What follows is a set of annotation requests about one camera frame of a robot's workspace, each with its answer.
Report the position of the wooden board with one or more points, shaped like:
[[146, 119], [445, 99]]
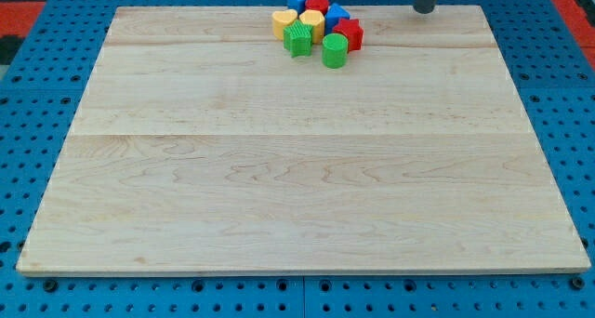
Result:
[[201, 148]]

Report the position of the green cylinder block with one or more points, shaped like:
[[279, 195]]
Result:
[[335, 50]]

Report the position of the green star block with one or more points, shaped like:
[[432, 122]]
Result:
[[298, 39]]

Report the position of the red star block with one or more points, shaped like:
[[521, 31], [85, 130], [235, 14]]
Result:
[[352, 30]]

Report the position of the yellow hexagon block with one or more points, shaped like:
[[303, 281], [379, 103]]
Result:
[[316, 19]]

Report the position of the yellow heart block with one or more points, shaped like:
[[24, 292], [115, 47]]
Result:
[[282, 23]]

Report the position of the blue pentagon block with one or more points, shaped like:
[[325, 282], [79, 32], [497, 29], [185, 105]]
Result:
[[334, 13]]

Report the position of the red cylinder block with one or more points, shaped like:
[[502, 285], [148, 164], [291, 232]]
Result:
[[318, 5]]

